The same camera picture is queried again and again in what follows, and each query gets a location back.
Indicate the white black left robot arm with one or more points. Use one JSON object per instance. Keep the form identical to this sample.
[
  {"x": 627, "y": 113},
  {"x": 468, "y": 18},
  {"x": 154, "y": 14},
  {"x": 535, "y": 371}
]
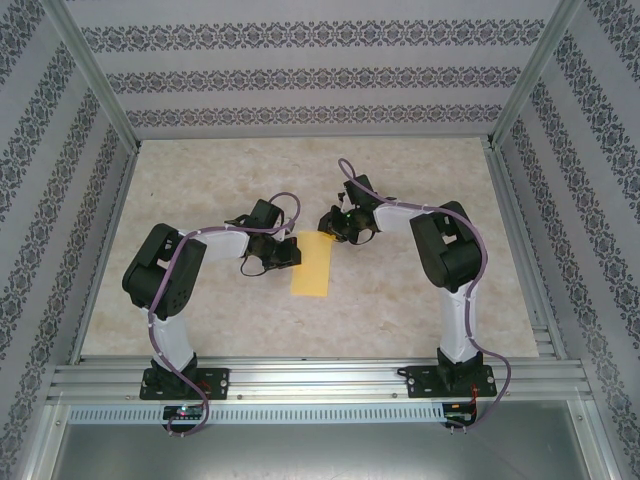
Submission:
[{"x": 165, "y": 265}]

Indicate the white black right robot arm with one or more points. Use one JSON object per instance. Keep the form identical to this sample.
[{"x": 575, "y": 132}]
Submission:
[{"x": 445, "y": 250}]

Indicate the grey sheet metal panel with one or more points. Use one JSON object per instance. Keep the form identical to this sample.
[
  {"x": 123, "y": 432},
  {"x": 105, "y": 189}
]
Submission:
[{"x": 320, "y": 450}]

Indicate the circuit board with green light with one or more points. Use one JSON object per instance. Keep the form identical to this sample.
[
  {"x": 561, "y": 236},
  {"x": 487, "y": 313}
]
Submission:
[{"x": 182, "y": 411}]

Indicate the small green circuit board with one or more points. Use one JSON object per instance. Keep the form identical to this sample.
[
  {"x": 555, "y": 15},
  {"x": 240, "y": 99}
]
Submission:
[{"x": 457, "y": 412}]

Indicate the aluminium mounting rail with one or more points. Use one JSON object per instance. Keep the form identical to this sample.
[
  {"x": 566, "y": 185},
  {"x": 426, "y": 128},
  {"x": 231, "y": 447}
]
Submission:
[{"x": 315, "y": 375}]

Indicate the aluminium side frame rail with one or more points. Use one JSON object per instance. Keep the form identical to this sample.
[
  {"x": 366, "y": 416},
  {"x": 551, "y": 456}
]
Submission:
[
  {"x": 525, "y": 260},
  {"x": 102, "y": 260}
]

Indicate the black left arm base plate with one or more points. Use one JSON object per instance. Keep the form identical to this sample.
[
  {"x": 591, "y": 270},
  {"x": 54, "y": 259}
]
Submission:
[{"x": 215, "y": 382}]

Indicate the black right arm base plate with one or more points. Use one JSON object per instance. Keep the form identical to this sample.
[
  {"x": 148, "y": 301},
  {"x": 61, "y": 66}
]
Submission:
[{"x": 420, "y": 382}]

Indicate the aluminium frame post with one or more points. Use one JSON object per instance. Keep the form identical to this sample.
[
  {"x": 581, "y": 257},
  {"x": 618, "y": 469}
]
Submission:
[
  {"x": 530, "y": 75},
  {"x": 95, "y": 75}
]

